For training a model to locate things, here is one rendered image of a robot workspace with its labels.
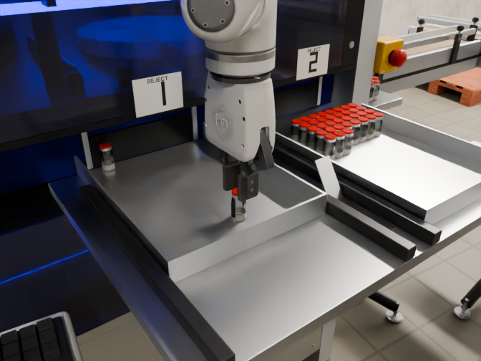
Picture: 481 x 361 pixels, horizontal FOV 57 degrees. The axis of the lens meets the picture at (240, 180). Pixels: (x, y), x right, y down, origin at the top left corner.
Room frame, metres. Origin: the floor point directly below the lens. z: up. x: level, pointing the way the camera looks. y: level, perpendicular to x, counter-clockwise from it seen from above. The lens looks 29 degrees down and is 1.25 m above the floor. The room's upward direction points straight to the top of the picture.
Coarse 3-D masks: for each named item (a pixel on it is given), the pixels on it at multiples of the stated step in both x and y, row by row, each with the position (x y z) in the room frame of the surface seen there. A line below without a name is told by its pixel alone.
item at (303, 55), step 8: (312, 48) 0.88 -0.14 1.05; (320, 48) 0.90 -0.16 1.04; (328, 48) 0.91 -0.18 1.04; (304, 56) 0.87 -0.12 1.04; (312, 56) 0.88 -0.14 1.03; (320, 56) 0.90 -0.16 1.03; (328, 56) 0.91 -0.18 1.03; (304, 64) 0.87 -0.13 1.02; (312, 64) 0.88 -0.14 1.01; (320, 64) 0.90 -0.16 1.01; (296, 72) 0.86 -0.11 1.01; (304, 72) 0.87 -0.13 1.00; (312, 72) 0.89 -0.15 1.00; (320, 72) 0.90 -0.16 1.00
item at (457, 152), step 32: (384, 128) 0.87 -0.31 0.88; (416, 128) 0.82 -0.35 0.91; (352, 160) 0.72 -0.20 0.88; (384, 160) 0.72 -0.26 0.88; (416, 160) 0.72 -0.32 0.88; (448, 160) 0.72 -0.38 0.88; (480, 160) 0.71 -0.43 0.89; (384, 192) 0.57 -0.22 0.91; (416, 192) 0.61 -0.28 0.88; (448, 192) 0.61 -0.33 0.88; (480, 192) 0.59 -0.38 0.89
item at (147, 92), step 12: (180, 72) 0.71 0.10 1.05; (132, 84) 0.66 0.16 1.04; (144, 84) 0.67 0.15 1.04; (156, 84) 0.68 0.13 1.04; (168, 84) 0.70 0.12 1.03; (180, 84) 0.71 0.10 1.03; (144, 96) 0.67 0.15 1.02; (156, 96) 0.68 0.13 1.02; (168, 96) 0.70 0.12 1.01; (180, 96) 0.71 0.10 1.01; (144, 108) 0.67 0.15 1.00; (156, 108) 0.68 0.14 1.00; (168, 108) 0.69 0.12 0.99
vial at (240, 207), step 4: (232, 196) 0.54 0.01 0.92; (236, 196) 0.53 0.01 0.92; (232, 200) 0.54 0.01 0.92; (236, 200) 0.53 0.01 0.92; (236, 204) 0.53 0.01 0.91; (240, 204) 0.53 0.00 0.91; (244, 204) 0.53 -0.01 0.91; (236, 208) 0.53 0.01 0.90; (240, 208) 0.53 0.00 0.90; (244, 208) 0.53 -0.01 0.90; (236, 212) 0.53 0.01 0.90; (240, 212) 0.53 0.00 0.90; (244, 212) 0.53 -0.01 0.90; (236, 216) 0.53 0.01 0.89; (240, 216) 0.53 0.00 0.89; (244, 216) 0.53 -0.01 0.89; (236, 220) 0.53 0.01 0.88; (240, 220) 0.53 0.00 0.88
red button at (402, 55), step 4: (396, 52) 1.01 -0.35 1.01; (400, 52) 1.00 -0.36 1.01; (404, 52) 1.01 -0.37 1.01; (392, 56) 1.01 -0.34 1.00; (396, 56) 1.00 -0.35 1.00; (400, 56) 1.00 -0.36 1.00; (404, 56) 1.01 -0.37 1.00; (392, 60) 1.00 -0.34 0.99; (396, 60) 1.00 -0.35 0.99; (400, 60) 1.00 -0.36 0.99; (404, 60) 1.01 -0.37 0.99; (392, 64) 1.01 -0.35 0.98; (396, 64) 1.00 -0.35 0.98; (400, 64) 1.00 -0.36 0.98
